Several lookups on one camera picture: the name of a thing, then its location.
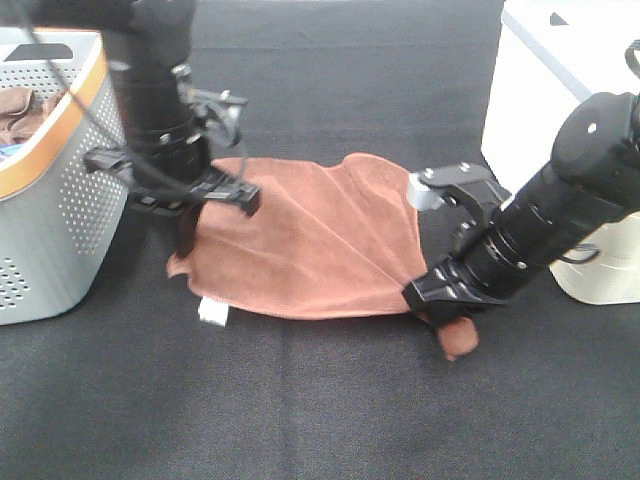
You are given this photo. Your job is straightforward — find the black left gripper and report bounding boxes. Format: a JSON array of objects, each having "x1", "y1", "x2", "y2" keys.
[{"x1": 83, "y1": 134, "x2": 261, "y2": 258}]

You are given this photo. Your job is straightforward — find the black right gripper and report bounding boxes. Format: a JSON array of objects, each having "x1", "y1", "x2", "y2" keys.
[{"x1": 402, "y1": 258, "x2": 507, "y2": 328}]

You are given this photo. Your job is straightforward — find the brown towel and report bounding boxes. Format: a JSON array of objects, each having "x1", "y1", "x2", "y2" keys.
[{"x1": 166, "y1": 152, "x2": 480, "y2": 362}]

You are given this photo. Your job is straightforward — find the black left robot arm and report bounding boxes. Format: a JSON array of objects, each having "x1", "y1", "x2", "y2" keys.
[{"x1": 12, "y1": 1, "x2": 260, "y2": 257}]

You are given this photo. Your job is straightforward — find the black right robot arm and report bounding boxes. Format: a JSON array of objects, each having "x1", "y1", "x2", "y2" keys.
[{"x1": 402, "y1": 92, "x2": 639, "y2": 326}]

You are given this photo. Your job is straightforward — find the grey perforated laundry basket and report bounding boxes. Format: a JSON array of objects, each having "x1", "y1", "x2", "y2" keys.
[{"x1": 1, "y1": 27, "x2": 127, "y2": 325}]

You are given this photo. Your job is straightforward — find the blue cloth in basket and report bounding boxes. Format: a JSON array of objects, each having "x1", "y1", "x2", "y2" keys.
[{"x1": 0, "y1": 144, "x2": 22, "y2": 162}]

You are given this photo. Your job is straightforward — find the brown towels in basket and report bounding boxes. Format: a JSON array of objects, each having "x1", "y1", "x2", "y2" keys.
[{"x1": 1, "y1": 86, "x2": 65, "y2": 145}]

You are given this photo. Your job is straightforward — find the white storage bin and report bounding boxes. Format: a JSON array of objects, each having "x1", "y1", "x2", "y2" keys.
[{"x1": 481, "y1": 1, "x2": 639, "y2": 305}]

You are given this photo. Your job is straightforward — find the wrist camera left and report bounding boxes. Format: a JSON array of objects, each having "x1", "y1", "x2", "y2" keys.
[{"x1": 171, "y1": 64, "x2": 248, "y2": 148}]

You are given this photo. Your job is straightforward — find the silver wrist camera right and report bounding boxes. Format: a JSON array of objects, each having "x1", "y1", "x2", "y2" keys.
[{"x1": 406, "y1": 162, "x2": 511, "y2": 227}]

